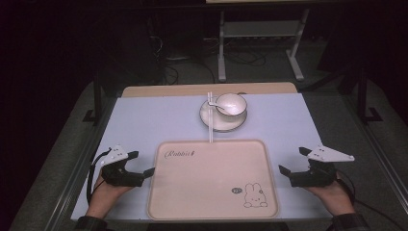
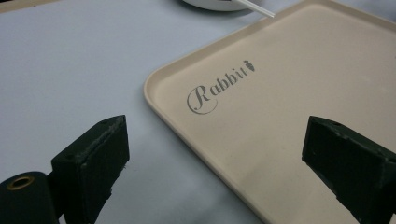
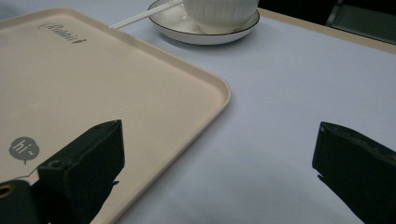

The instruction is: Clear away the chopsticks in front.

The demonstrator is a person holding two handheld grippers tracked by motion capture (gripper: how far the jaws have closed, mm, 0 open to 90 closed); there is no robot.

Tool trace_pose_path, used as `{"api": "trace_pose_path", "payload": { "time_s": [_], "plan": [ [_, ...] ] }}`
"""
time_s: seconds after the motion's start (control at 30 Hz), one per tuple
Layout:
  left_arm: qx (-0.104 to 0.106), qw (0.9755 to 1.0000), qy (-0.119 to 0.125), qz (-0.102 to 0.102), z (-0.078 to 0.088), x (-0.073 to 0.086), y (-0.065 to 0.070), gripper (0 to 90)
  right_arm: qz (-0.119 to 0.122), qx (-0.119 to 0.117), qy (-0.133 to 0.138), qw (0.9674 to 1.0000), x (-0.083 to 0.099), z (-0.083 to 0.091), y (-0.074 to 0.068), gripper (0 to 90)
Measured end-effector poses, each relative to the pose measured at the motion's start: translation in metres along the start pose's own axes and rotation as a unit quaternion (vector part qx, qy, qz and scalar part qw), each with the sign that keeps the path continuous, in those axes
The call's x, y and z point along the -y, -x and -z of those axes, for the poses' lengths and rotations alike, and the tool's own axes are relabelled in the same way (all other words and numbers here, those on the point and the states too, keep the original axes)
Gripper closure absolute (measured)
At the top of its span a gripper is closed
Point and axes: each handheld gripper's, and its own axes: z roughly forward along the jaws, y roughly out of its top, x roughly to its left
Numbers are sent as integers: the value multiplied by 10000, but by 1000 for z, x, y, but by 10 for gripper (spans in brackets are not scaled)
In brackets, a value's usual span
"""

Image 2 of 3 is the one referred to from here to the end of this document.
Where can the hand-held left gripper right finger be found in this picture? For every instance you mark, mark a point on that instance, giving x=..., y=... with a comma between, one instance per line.
x=351, y=165

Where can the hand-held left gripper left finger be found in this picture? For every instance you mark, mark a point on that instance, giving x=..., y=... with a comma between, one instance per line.
x=93, y=165

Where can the beige plastic tray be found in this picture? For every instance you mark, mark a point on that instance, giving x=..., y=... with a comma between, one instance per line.
x=289, y=102

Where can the white stick utensil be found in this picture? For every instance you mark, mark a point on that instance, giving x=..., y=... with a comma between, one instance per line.
x=257, y=8

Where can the white bowl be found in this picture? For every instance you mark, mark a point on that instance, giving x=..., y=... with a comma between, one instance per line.
x=214, y=3

